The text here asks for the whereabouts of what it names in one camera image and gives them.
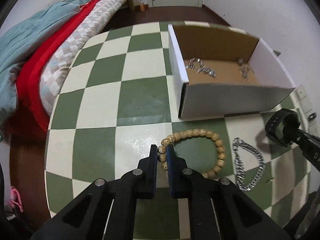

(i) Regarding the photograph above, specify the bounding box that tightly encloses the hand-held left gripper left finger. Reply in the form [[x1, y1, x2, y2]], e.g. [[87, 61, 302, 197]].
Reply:
[[30, 144, 158, 240]]

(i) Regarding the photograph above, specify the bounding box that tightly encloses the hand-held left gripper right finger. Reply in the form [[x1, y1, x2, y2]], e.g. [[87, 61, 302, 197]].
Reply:
[[167, 145, 292, 240]]

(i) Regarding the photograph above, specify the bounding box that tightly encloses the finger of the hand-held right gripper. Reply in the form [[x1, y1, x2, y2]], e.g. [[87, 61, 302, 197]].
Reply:
[[282, 116, 320, 173]]

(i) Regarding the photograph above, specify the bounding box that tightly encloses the black watch strap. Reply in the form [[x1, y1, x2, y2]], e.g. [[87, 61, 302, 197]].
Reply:
[[265, 108, 301, 147]]

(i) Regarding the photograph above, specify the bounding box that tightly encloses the wooden bead bracelet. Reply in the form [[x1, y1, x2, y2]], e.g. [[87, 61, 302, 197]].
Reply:
[[157, 129, 226, 179]]

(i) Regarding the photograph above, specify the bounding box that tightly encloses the white cardboard box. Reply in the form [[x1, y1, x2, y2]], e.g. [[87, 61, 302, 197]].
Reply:
[[167, 24, 298, 119]]

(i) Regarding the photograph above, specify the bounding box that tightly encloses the white power strip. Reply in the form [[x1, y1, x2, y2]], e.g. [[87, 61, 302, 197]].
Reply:
[[296, 84, 318, 132]]

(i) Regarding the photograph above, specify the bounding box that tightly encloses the green checkered tablecloth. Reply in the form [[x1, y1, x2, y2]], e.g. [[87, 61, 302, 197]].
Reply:
[[44, 21, 313, 240]]

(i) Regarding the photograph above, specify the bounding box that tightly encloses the pink slipper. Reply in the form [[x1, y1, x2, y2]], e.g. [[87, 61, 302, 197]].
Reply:
[[9, 186, 24, 212]]

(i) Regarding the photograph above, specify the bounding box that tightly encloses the red blanket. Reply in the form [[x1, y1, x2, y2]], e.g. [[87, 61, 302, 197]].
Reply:
[[6, 0, 125, 137]]

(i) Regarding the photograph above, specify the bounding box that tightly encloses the checkered bed mattress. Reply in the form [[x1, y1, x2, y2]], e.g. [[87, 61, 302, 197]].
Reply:
[[38, 0, 132, 119]]

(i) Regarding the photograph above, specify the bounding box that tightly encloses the bed with red blue blankets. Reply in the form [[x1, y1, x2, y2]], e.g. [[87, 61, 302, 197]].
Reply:
[[0, 0, 134, 125]]

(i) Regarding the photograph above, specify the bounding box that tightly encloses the silver flat chain bracelet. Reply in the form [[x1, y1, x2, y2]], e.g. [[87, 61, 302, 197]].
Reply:
[[232, 137, 266, 192]]

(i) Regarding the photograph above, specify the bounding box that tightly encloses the silver link chain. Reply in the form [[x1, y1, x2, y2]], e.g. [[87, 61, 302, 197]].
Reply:
[[237, 58, 251, 82], [186, 58, 218, 78]]

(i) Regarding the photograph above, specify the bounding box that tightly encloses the wooden bed frame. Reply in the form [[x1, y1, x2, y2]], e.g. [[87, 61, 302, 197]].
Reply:
[[101, 0, 136, 32]]

